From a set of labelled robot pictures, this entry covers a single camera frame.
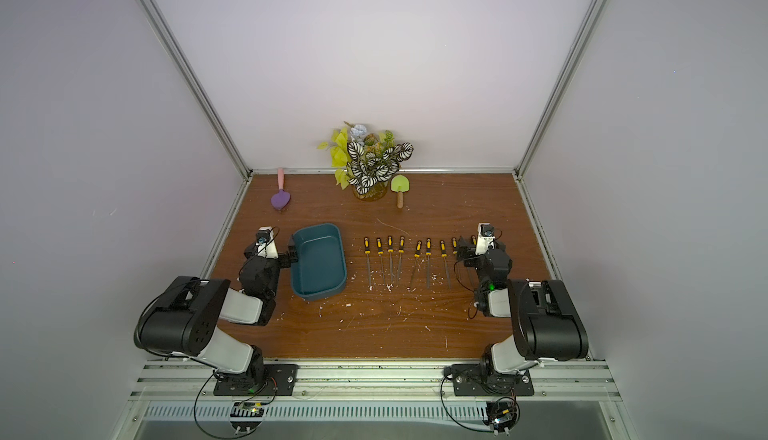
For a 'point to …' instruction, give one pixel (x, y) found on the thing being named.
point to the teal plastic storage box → (321, 268)
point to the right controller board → (501, 416)
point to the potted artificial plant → (366, 161)
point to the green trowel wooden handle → (400, 184)
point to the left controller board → (246, 416)
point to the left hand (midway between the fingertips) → (278, 235)
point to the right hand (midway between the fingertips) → (480, 232)
